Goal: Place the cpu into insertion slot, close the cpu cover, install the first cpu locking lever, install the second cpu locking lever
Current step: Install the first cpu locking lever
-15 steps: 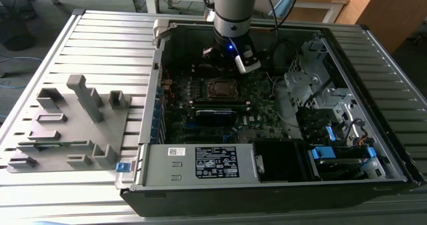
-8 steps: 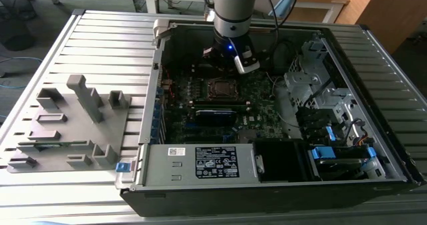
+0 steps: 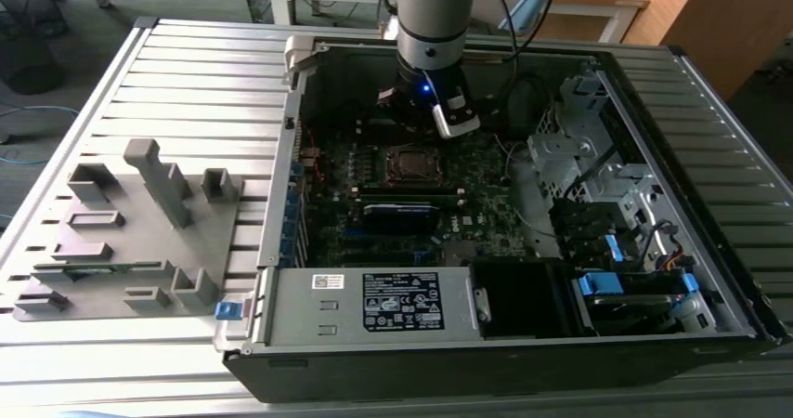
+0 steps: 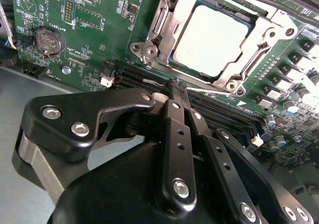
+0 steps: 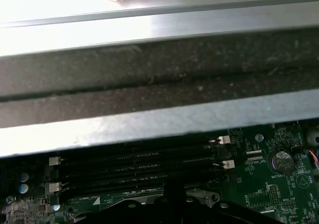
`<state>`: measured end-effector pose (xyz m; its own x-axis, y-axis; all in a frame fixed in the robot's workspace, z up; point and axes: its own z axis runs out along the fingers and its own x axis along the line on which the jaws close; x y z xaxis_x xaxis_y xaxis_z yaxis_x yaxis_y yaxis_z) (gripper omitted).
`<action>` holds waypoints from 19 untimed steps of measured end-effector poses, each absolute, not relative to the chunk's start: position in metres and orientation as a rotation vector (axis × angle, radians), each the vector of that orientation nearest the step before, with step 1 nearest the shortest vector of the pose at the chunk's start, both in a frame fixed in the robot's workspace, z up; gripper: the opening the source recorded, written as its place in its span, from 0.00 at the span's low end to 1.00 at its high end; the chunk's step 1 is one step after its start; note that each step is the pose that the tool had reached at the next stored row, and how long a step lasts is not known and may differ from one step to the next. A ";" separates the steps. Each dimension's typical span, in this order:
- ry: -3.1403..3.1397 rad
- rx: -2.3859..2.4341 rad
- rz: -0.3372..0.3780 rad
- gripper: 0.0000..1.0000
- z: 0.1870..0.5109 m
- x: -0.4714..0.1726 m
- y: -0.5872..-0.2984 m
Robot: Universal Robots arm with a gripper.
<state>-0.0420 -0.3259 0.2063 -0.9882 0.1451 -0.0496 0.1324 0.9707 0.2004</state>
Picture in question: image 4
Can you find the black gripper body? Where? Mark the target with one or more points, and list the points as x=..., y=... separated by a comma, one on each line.
x=119, y=189

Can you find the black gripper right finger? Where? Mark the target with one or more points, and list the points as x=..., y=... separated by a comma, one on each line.
x=215, y=159

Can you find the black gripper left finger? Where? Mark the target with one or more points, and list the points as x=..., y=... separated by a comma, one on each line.
x=104, y=102

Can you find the metal socket cover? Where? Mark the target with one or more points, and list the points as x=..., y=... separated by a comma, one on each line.
x=174, y=34

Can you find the silver CPU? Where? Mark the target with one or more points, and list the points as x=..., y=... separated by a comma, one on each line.
x=211, y=39

